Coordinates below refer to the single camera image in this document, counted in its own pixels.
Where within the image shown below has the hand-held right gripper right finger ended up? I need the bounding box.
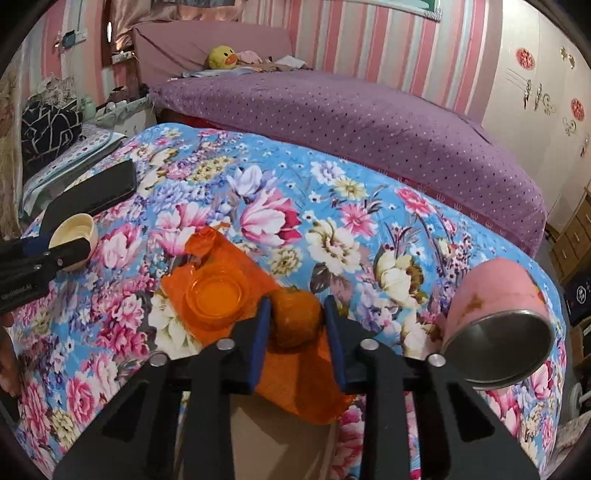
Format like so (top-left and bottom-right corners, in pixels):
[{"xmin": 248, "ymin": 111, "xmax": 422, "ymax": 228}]
[{"xmin": 323, "ymin": 294, "xmax": 541, "ymax": 480}]

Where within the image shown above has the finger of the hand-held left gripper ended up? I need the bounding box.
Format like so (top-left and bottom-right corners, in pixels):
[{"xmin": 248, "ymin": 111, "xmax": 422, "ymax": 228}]
[
  {"xmin": 0, "ymin": 240, "xmax": 92, "ymax": 283},
  {"xmin": 0, "ymin": 231, "xmax": 54, "ymax": 257}
]

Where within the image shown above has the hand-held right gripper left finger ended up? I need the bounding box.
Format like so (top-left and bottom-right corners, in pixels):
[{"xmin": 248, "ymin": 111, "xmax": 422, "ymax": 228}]
[{"xmin": 53, "ymin": 295, "xmax": 273, "ymax": 480}]

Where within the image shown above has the small cream cup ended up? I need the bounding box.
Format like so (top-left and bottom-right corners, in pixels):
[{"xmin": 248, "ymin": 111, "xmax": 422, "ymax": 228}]
[{"xmin": 48, "ymin": 213, "xmax": 99, "ymax": 272}]

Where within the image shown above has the orange tangerine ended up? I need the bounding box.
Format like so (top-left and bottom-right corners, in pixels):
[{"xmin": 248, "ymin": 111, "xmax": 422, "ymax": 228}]
[{"xmin": 268, "ymin": 286, "xmax": 324, "ymax": 349}]

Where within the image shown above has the person's left hand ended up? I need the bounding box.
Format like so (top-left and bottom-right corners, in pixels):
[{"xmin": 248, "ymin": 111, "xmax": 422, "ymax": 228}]
[{"xmin": 0, "ymin": 311, "xmax": 23, "ymax": 400}]

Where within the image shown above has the orange plastic bag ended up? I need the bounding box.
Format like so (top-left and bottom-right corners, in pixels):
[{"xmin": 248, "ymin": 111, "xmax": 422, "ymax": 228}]
[{"xmin": 159, "ymin": 226, "xmax": 358, "ymax": 425}]

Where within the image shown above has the orange plastic cup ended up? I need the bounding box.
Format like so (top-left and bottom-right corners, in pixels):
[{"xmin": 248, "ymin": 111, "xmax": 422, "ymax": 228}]
[{"xmin": 185, "ymin": 267, "xmax": 250, "ymax": 330}]

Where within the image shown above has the black flat case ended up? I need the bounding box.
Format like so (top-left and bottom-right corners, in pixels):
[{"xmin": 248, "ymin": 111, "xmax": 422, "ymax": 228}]
[{"xmin": 41, "ymin": 159, "xmax": 138, "ymax": 232}]

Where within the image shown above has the nightstand with patterned cover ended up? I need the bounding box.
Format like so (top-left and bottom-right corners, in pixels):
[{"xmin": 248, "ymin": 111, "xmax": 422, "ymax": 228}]
[{"xmin": 23, "ymin": 131, "xmax": 127, "ymax": 217}]

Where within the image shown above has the cream lace curtain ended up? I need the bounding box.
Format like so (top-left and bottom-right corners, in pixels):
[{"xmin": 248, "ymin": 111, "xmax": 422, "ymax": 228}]
[{"xmin": 0, "ymin": 69, "xmax": 28, "ymax": 232}]

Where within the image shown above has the black patterned bag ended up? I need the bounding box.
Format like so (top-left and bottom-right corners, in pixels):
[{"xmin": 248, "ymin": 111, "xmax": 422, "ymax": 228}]
[{"xmin": 21, "ymin": 98, "xmax": 84, "ymax": 164}]

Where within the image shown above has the blue floral blanket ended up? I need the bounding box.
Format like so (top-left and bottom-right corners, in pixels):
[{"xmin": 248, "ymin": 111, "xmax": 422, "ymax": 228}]
[{"xmin": 9, "ymin": 122, "xmax": 568, "ymax": 480}]

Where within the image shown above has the pink metal mug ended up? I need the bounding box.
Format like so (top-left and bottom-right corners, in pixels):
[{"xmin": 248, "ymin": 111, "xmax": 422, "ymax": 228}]
[{"xmin": 436, "ymin": 257, "xmax": 555, "ymax": 388}]

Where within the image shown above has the bed with purple bedspread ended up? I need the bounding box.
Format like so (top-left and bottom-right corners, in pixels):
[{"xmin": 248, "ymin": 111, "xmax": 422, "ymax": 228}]
[{"xmin": 148, "ymin": 69, "xmax": 548, "ymax": 259}]

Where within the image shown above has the pink padded headboard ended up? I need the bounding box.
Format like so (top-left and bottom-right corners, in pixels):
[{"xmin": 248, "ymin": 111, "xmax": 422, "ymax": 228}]
[{"xmin": 131, "ymin": 21, "xmax": 296, "ymax": 88}]

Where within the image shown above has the black printed box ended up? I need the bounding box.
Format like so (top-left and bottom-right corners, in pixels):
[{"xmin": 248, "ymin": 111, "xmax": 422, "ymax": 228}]
[{"xmin": 558, "ymin": 272, "xmax": 591, "ymax": 326}]

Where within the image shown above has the yellow duck plush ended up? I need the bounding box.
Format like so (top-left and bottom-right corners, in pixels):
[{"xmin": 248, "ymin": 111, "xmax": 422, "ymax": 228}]
[{"xmin": 206, "ymin": 45, "xmax": 238, "ymax": 71}]

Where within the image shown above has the wooden desk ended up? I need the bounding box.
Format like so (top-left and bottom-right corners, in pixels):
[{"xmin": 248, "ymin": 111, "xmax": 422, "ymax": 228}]
[{"xmin": 549, "ymin": 187, "xmax": 591, "ymax": 282}]

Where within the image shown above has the pink satin curtain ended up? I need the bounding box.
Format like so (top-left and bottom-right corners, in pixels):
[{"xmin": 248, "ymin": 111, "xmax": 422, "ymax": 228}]
[{"xmin": 111, "ymin": 0, "xmax": 245, "ymax": 47}]

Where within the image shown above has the pile of clothes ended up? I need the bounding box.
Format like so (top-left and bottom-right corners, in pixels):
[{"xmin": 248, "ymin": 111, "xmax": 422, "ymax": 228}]
[{"xmin": 182, "ymin": 50, "xmax": 315, "ymax": 79}]

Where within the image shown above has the white wardrobe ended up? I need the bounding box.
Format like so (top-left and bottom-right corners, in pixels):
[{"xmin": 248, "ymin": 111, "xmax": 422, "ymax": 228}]
[{"xmin": 480, "ymin": 0, "xmax": 591, "ymax": 232}]

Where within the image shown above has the wall socket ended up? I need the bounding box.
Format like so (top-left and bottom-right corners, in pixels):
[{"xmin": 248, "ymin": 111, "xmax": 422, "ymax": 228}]
[{"xmin": 53, "ymin": 30, "xmax": 88, "ymax": 49}]

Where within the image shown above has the framed wall poster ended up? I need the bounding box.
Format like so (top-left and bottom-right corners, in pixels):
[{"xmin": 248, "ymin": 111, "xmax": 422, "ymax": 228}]
[{"xmin": 379, "ymin": 0, "xmax": 446, "ymax": 21}]

